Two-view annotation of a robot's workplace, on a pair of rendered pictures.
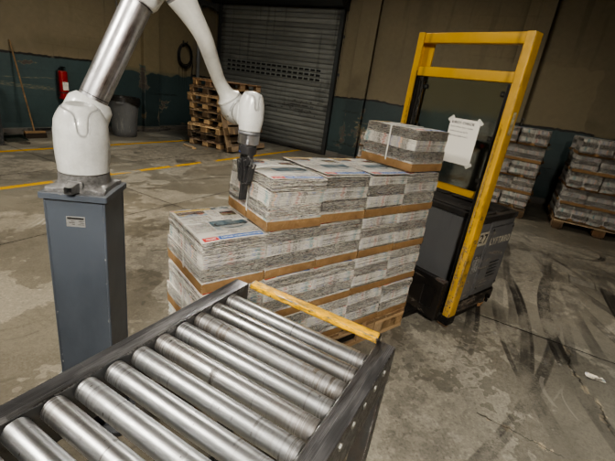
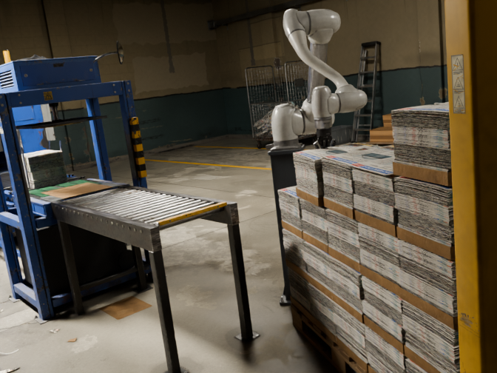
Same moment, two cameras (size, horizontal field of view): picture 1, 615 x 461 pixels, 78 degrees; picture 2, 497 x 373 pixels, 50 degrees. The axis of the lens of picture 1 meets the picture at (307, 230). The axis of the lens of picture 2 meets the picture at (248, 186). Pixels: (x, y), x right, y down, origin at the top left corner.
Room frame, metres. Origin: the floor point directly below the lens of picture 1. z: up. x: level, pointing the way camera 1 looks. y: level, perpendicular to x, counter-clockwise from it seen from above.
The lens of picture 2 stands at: (2.33, -2.34, 1.44)
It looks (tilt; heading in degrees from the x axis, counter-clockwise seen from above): 11 degrees down; 114
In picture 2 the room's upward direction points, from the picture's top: 7 degrees counter-clockwise
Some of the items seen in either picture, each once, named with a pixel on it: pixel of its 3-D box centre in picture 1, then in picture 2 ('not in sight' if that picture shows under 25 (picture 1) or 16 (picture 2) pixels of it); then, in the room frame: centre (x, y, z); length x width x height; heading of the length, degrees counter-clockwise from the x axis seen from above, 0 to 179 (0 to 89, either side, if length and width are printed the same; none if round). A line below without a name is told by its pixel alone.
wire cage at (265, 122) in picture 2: not in sight; (282, 105); (-1.29, 8.05, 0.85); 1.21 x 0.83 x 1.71; 153
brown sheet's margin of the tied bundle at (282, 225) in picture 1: (285, 218); (321, 194); (1.63, 0.10, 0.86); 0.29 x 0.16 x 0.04; 128
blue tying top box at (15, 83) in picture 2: not in sight; (48, 75); (-0.51, 0.73, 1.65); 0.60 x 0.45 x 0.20; 63
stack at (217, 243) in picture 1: (287, 284); (366, 283); (1.82, 0.06, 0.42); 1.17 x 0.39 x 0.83; 131
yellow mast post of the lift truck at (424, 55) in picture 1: (399, 166); not in sight; (2.83, -0.60, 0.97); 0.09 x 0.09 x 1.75; 41
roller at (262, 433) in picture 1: (210, 400); (155, 210); (0.63, 0.15, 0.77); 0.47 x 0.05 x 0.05; 63
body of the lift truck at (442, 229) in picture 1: (446, 247); not in sight; (2.82, -1.09, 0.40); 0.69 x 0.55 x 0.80; 41
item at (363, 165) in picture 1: (367, 166); (408, 162); (2.09, -0.27, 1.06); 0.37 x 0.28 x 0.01; 41
